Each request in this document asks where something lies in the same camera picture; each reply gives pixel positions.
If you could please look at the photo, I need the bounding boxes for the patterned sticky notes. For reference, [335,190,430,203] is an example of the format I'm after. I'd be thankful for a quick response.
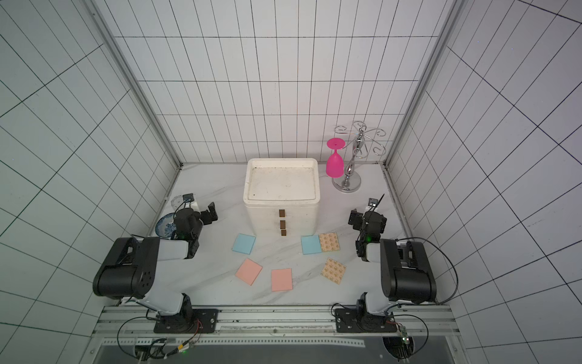
[321,258,346,285]
[318,233,340,253]

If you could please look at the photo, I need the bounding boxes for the white plastic drawer cabinet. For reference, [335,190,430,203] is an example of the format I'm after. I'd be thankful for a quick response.
[242,158,321,238]

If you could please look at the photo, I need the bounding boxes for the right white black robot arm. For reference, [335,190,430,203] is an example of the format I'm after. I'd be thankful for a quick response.
[348,209,437,332]

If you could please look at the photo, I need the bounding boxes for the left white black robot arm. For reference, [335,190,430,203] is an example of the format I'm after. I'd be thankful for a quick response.
[92,203,218,334]

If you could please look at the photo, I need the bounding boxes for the left blue sticky notes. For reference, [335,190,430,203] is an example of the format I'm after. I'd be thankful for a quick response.
[232,234,256,255]

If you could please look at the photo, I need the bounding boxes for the blue sticky notes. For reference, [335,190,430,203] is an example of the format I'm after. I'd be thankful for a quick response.
[301,235,322,255]
[232,234,256,255]

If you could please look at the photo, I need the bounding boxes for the right blue sticky notes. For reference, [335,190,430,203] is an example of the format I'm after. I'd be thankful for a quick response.
[301,235,322,255]

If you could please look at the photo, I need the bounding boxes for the left pink sticky notes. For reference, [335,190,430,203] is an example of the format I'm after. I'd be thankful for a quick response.
[235,259,263,286]

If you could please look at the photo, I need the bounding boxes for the pink sticky notes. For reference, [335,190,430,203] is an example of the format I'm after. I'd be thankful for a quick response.
[271,268,293,292]
[235,259,263,286]

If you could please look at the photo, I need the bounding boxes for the right pink sticky notes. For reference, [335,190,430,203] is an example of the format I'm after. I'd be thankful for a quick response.
[271,268,293,292]

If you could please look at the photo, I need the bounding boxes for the clear drinking glass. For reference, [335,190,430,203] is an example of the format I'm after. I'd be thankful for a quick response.
[171,194,184,211]

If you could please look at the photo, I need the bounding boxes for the chrome glass holder stand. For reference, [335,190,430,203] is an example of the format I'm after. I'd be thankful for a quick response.
[332,121,386,193]

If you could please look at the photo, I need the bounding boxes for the pink plastic goblet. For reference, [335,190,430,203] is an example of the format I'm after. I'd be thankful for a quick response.
[326,137,346,178]

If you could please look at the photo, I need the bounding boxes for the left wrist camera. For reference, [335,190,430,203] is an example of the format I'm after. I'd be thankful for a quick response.
[181,194,200,212]

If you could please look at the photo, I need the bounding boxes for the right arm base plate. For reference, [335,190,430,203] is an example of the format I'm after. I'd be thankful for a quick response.
[332,307,398,334]

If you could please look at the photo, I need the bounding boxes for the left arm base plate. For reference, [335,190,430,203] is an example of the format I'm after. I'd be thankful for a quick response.
[153,309,219,335]

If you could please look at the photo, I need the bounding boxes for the aluminium mounting rail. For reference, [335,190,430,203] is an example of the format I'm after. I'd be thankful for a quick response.
[91,305,460,350]

